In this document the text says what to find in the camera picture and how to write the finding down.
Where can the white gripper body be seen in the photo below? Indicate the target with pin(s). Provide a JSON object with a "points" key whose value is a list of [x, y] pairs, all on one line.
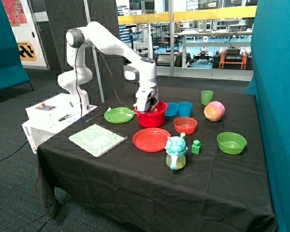
{"points": [[146, 98]]}

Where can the green plastic plate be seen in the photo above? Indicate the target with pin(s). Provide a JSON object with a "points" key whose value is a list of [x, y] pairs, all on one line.
{"points": [[119, 115]]}

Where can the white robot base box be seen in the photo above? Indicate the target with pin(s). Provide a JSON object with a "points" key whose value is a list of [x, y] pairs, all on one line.
{"points": [[51, 116]]}

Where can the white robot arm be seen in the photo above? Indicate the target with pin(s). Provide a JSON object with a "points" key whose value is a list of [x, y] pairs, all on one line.
{"points": [[141, 69]]}

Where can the large red bowl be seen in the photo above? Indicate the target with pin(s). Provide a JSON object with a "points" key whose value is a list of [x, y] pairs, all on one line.
{"points": [[154, 120]]}

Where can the blue plastic bowl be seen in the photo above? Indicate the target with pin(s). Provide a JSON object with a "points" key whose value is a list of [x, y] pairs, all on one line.
{"points": [[172, 109]]}

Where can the small red bowl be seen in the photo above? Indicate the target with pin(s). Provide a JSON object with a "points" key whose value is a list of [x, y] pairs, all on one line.
{"points": [[185, 125]]}

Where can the green plastic bowl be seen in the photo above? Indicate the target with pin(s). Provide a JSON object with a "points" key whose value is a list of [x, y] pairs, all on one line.
{"points": [[231, 143]]}

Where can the blue plastic cup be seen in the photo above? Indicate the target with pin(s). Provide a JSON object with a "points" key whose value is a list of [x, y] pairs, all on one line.
{"points": [[185, 108]]}

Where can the red plastic plate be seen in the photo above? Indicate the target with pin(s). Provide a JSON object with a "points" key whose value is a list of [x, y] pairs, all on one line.
{"points": [[151, 139]]}

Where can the turquoise toddler sippy cup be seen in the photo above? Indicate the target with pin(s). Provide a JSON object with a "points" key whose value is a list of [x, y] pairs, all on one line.
{"points": [[176, 149]]}

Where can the green plastic cup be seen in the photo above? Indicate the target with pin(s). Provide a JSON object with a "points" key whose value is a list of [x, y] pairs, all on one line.
{"points": [[206, 96]]}

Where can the black tablecloth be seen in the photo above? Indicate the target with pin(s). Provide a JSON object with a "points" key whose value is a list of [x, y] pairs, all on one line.
{"points": [[214, 192]]}

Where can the green patterned book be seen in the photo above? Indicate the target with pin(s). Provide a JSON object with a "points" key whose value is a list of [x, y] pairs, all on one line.
{"points": [[97, 140]]}

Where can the pastel multicolour soft ball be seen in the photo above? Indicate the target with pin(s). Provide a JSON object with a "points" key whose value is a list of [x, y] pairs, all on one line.
{"points": [[214, 111]]}

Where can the green toy block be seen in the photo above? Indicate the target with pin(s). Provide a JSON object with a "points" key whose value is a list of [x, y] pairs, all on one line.
{"points": [[196, 145]]}

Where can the orange black equipment rack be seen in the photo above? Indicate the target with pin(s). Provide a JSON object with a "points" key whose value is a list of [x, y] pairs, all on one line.
{"points": [[233, 58]]}

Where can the white lab workbench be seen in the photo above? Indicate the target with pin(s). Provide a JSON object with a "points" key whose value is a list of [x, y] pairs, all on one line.
{"points": [[207, 46]]}

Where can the yellow black hazard sign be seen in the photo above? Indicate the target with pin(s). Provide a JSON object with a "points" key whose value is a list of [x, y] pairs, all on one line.
{"points": [[26, 51]]}

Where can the teal partition panel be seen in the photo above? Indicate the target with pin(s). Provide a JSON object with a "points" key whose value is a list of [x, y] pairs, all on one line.
{"points": [[270, 46]]}

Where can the teal sofa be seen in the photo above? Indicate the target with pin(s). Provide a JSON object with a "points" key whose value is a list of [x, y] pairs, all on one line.
{"points": [[12, 72]]}

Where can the red abstract poster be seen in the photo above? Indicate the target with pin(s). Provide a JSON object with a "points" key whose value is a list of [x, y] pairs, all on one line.
{"points": [[15, 13]]}

